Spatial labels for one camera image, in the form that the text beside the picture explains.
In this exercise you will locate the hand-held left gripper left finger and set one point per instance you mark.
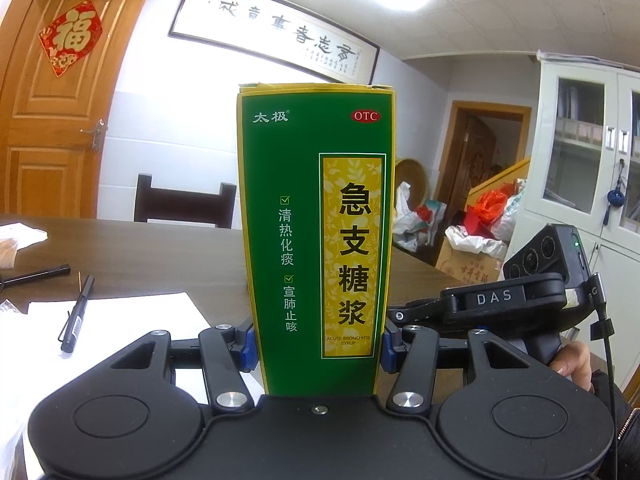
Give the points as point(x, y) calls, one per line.
point(247, 349)

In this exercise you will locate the green medicine box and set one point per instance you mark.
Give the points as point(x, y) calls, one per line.
point(285, 185)

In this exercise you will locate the red diamond door decoration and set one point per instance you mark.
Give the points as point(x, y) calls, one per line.
point(70, 35)

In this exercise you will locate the person's right forearm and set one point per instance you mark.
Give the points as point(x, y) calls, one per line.
point(626, 400)

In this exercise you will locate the woven bamboo basket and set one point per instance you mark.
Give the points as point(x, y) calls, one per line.
point(412, 180)

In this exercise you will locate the brown paper packet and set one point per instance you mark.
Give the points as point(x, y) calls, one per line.
point(6, 255)

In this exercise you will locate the red plastic bag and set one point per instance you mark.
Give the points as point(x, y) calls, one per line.
point(487, 210)

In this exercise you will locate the slim black pen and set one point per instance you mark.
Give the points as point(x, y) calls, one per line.
point(40, 275)

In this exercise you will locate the cardboard box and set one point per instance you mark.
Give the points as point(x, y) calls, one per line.
point(465, 265)

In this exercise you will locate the carved wooden inner door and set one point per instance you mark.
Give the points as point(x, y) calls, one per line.
point(475, 150)

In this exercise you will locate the white paper sheet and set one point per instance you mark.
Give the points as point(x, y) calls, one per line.
point(150, 310)

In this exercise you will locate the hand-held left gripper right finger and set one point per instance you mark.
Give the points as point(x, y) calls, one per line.
point(389, 355)

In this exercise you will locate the white crumpled plastic bag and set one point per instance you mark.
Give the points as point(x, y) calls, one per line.
point(475, 245)

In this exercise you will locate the black clip pen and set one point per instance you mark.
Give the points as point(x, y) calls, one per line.
point(77, 315)

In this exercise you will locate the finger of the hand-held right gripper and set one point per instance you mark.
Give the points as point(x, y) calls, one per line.
point(415, 312)

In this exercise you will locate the white crumpled paper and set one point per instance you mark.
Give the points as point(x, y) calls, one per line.
point(22, 235)

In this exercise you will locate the white metal cabinet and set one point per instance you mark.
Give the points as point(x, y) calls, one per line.
point(565, 110)

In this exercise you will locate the framed calligraphy scroll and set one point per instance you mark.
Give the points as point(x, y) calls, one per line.
point(270, 30)

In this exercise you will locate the yellow board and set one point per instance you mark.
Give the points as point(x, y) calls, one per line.
point(500, 180)

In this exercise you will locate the blue key fob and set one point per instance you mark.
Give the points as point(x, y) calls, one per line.
point(615, 197)

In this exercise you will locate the wooden toothpick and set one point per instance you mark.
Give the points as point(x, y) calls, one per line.
point(78, 281)

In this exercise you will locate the dark wooden chair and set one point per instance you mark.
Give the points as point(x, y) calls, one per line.
point(180, 207)

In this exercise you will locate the person's right hand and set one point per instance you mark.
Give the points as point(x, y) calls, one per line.
point(575, 365)

